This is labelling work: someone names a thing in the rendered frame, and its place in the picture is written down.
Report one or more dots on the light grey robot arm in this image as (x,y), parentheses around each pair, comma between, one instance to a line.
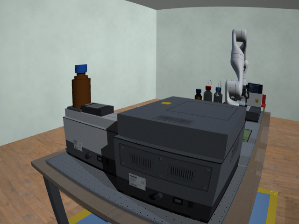
(238,62)

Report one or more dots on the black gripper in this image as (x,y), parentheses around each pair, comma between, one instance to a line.
(243,93)

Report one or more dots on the brown bottle body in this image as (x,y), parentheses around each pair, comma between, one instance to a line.
(81,92)

